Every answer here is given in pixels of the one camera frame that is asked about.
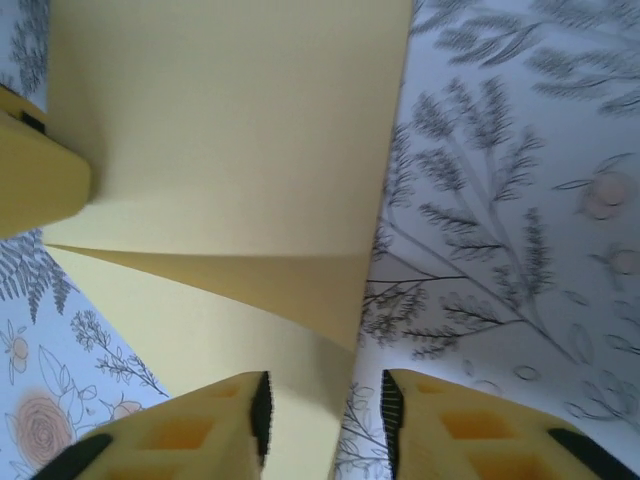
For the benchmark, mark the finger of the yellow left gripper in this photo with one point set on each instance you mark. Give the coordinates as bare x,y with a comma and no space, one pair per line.
17,107
35,185

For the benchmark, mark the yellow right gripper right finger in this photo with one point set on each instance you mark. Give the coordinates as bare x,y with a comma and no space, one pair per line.
490,440

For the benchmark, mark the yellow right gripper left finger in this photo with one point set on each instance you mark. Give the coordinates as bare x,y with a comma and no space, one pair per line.
165,440

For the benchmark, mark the yellow cloth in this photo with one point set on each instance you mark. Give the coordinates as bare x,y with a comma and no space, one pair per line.
225,125

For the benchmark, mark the floral patterned table cover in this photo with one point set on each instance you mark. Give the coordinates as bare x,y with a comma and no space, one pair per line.
500,150

